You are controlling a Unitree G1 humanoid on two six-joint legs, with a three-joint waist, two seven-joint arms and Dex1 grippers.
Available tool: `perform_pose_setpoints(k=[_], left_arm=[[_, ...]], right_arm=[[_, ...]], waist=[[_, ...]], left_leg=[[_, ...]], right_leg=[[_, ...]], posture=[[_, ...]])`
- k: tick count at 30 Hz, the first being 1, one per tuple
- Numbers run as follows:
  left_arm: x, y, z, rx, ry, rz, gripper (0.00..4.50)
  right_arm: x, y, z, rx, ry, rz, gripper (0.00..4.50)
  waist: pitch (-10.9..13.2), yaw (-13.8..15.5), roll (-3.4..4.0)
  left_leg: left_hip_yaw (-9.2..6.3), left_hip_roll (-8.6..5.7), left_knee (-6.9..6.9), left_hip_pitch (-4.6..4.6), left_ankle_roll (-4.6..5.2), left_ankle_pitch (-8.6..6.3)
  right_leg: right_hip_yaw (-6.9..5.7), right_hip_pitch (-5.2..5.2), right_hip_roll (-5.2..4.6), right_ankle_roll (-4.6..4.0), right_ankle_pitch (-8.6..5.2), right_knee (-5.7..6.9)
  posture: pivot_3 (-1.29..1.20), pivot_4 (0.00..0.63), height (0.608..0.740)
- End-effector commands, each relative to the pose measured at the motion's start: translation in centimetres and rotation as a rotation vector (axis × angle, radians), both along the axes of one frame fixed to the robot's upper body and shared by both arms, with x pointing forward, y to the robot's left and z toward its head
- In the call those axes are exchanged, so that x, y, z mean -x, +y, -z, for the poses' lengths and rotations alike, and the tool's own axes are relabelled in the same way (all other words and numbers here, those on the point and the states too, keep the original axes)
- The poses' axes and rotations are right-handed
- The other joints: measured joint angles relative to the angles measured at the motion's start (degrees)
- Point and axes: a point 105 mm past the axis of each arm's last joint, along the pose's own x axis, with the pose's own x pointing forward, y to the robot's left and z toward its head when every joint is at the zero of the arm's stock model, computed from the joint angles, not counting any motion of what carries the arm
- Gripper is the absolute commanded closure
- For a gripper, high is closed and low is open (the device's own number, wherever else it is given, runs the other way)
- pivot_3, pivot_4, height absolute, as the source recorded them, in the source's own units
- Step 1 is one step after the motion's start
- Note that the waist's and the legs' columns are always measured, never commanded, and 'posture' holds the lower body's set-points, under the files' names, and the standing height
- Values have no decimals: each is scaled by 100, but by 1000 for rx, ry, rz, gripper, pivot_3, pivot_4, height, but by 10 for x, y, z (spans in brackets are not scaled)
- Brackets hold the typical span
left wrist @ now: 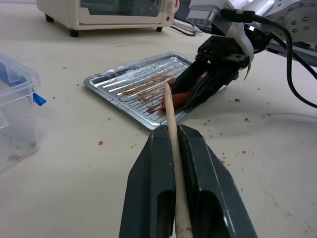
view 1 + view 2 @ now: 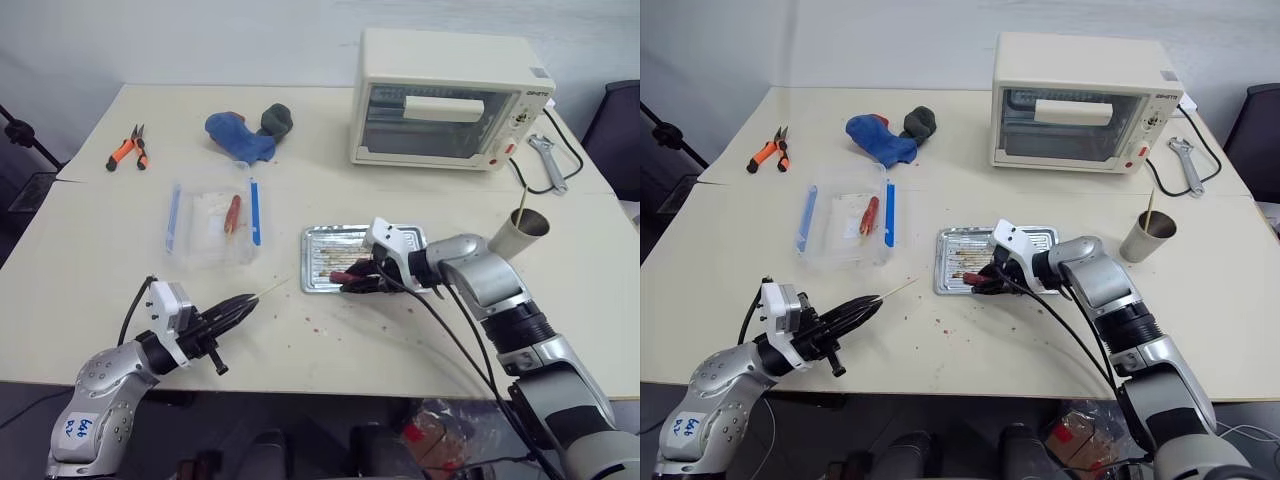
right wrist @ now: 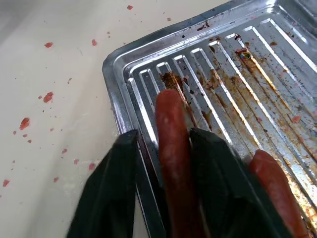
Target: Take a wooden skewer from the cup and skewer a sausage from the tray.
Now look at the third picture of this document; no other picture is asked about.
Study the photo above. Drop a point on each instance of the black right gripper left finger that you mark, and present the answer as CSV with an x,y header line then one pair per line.
x,y
109,188

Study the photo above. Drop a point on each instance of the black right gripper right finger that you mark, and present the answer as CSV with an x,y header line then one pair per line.
x,y
223,188

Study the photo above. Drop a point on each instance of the long red sausage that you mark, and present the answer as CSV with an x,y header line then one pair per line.
x,y
173,153

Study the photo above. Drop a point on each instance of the ribbed silver metal baking tray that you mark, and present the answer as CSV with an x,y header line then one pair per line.
x,y
247,86

